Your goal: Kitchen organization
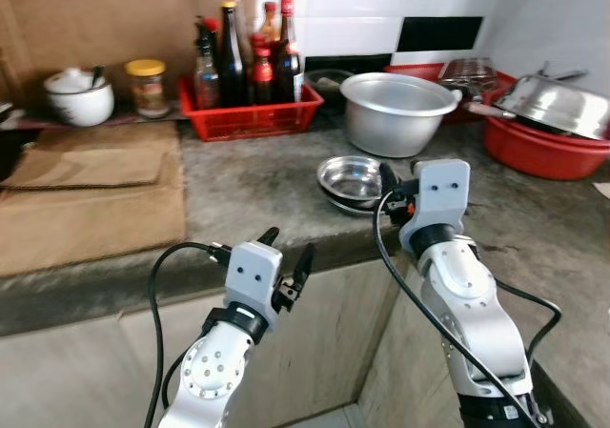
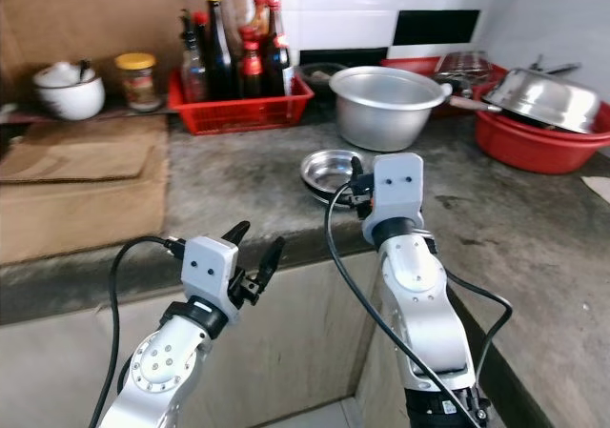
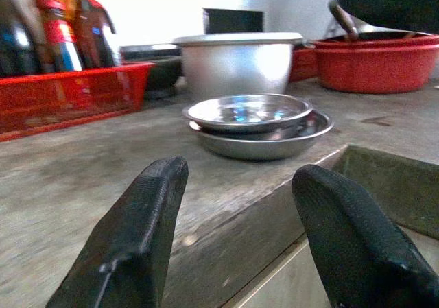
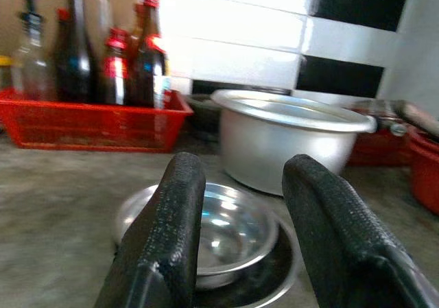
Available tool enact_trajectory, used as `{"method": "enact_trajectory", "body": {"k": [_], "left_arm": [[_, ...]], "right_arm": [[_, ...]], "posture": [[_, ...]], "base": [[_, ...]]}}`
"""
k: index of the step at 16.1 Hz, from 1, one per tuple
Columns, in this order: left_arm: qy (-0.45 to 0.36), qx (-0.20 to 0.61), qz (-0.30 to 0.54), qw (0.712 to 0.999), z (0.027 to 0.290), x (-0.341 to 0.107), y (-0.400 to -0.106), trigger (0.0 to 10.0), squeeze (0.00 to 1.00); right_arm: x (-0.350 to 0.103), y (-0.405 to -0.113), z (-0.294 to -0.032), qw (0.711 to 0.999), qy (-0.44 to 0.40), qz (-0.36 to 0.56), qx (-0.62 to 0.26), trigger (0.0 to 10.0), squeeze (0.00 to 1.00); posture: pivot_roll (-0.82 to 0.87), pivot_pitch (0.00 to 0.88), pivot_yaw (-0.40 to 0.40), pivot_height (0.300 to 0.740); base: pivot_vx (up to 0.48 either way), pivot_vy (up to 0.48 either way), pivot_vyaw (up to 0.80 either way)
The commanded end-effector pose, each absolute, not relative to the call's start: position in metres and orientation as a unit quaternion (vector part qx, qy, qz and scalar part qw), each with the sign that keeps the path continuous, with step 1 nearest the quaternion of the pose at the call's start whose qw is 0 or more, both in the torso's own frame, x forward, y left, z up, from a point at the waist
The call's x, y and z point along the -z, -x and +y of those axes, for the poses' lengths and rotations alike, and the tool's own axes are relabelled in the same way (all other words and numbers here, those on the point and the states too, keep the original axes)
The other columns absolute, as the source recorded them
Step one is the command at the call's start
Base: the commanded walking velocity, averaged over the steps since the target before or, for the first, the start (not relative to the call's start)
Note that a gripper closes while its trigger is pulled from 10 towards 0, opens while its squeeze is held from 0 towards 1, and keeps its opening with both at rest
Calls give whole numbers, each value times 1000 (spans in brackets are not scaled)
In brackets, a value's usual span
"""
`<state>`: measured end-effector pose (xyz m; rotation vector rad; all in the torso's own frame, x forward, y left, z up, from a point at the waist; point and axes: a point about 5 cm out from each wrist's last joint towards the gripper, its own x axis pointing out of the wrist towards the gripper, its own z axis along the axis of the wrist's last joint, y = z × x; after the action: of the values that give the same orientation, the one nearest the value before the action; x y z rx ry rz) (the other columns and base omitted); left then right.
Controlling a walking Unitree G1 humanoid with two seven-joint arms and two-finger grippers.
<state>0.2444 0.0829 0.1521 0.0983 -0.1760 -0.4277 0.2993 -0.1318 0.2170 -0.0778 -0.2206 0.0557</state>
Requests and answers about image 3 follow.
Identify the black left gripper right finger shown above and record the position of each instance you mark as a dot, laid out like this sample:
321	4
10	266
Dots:
356	239

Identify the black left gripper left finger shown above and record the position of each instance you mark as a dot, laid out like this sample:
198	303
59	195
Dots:
137	232

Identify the large steel plate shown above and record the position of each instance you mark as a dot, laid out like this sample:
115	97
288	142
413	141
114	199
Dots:
264	143

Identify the red plastic basket tray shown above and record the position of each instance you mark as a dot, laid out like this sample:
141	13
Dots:
68	95

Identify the black stone mortar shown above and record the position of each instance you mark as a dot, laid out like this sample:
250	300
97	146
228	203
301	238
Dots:
161	69

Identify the small steel plate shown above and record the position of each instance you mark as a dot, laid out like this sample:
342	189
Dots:
248	110

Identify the red plastic basin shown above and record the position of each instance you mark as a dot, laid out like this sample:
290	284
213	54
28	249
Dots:
374	66

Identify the red plastic container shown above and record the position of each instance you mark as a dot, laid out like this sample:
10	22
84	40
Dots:
302	64

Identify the aluminium pot with lid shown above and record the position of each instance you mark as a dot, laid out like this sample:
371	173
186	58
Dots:
236	64

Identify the brown sauce bottle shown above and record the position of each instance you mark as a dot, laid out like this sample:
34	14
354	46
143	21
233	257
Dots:
94	33

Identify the red label sauce bottle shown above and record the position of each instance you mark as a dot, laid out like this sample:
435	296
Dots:
58	33

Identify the dark sauce bottle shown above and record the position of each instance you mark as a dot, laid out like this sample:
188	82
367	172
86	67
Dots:
15	30

